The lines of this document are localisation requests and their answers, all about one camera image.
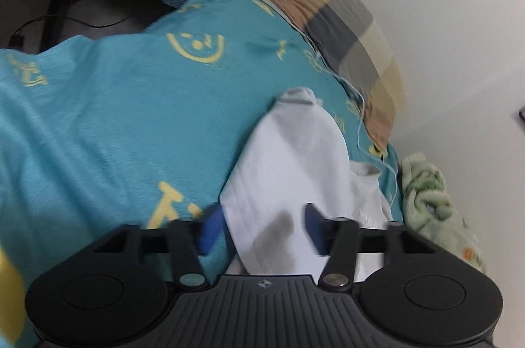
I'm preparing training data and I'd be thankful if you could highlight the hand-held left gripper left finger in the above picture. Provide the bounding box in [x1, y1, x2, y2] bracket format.
[84, 204, 226, 289]

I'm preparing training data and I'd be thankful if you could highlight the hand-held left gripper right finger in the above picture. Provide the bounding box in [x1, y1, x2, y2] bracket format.
[304, 202, 441, 289]

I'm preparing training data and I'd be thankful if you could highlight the white t-shirt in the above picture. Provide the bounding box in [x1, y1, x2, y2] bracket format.
[219, 87, 394, 277]

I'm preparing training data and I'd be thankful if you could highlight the pale green plush blanket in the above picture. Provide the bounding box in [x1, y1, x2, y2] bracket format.
[400, 153, 487, 275]

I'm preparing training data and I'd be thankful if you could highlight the teal printed bed sheet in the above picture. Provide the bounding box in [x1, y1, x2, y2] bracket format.
[0, 0, 405, 344]

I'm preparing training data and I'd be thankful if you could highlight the checked pillow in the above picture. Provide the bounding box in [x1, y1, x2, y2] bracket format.
[252, 0, 407, 158]

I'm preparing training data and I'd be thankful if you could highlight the white cable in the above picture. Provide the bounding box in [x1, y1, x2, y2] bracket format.
[301, 30, 400, 209]

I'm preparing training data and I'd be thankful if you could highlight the thin black cable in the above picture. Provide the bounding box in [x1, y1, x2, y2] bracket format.
[10, 13, 132, 45]

